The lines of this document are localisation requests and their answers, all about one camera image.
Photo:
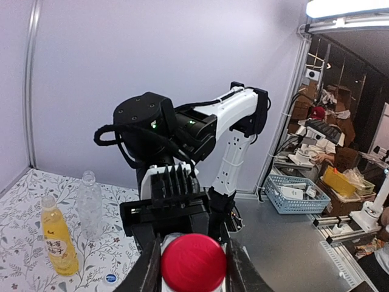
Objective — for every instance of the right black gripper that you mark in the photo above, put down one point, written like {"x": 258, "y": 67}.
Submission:
{"x": 144, "y": 222}

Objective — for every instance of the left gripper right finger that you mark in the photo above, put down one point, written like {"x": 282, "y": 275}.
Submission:
{"x": 242, "y": 276}

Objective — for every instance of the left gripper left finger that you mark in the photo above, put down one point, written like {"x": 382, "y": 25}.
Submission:
{"x": 145, "y": 275}

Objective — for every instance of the blue white bottle cap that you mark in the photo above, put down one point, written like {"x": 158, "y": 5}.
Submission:
{"x": 111, "y": 279}

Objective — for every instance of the red cap water bottle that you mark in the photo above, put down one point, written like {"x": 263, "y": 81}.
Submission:
{"x": 194, "y": 263}

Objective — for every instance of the red bottle cap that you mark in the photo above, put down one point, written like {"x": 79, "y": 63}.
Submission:
{"x": 194, "y": 261}

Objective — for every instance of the yellow juice bottle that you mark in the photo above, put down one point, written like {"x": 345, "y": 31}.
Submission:
{"x": 57, "y": 238}

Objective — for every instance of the clear plastic bottle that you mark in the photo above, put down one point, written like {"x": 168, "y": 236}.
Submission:
{"x": 89, "y": 206}

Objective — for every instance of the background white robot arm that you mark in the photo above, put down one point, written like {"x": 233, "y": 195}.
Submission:
{"x": 367, "y": 218}

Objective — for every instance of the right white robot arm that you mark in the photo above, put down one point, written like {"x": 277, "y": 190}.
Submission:
{"x": 187, "y": 160}

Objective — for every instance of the floral patterned table mat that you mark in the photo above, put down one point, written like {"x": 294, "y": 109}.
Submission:
{"x": 42, "y": 242}

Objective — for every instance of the blue plastic basket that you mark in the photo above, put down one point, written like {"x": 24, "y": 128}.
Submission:
{"x": 295, "y": 195}

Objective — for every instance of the yellow plastic box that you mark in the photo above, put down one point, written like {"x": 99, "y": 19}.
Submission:
{"x": 338, "y": 182}

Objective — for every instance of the person with red cap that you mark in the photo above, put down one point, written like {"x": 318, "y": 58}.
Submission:
{"x": 335, "y": 131}

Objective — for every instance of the cardboard box stack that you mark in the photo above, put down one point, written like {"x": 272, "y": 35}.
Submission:
{"x": 333, "y": 103}

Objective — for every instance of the ceiling light panel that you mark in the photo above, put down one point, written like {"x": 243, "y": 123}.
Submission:
{"x": 323, "y": 9}

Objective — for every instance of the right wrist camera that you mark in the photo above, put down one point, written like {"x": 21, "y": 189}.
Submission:
{"x": 170, "y": 185}

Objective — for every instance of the front aluminium rail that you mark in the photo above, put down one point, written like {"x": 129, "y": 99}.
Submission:
{"x": 348, "y": 268}

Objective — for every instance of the right aluminium frame post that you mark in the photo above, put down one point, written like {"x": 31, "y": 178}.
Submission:
{"x": 27, "y": 87}

